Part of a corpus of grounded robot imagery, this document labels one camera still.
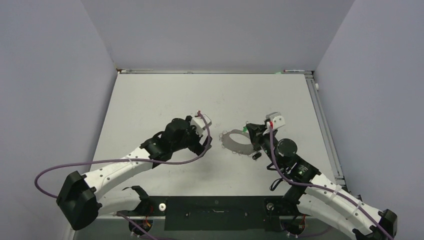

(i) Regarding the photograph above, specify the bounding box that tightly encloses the aluminium rail back edge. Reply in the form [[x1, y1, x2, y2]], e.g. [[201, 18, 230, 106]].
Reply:
[[117, 69, 314, 75]]

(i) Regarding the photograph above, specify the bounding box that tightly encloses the marker pen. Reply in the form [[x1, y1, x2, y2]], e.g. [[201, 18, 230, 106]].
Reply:
[[283, 69, 306, 74]]

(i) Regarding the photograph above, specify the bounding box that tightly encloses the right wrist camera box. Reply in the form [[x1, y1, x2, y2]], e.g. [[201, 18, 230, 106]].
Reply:
[[265, 112, 286, 130]]

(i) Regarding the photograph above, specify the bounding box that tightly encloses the perforated metal key plate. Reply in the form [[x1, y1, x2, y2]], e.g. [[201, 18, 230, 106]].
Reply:
[[219, 129, 257, 156]]

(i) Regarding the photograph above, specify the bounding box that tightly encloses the aluminium rail edge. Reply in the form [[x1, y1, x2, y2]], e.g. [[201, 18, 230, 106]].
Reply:
[[304, 74, 346, 187], [117, 69, 314, 75]]

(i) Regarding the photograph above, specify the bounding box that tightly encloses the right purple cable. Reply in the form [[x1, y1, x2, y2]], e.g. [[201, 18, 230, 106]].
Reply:
[[268, 125, 395, 240]]

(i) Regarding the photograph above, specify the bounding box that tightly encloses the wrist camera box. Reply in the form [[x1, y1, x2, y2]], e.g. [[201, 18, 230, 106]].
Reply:
[[265, 112, 286, 130], [190, 114, 212, 136]]

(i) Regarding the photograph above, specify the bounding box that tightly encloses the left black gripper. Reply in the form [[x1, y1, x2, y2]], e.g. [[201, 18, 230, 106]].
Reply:
[[171, 116, 211, 157]]

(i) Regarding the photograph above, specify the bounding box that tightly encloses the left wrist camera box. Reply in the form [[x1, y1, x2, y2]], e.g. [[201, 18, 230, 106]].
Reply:
[[190, 114, 212, 136]]

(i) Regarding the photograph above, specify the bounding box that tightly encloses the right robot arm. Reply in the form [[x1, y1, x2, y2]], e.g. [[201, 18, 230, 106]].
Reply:
[[245, 120, 398, 240]]

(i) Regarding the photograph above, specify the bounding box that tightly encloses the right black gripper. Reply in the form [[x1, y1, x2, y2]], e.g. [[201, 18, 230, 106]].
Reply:
[[247, 122, 283, 170]]

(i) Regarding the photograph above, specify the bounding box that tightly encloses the aluminium rail right edge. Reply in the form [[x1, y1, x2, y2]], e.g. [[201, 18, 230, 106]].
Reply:
[[304, 74, 346, 187]]

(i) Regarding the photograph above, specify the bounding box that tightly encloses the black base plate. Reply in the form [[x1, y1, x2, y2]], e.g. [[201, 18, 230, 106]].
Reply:
[[124, 196, 302, 232]]

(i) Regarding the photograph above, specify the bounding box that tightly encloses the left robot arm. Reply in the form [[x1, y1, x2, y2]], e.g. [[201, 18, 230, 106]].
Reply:
[[56, 112, 212, 230]]

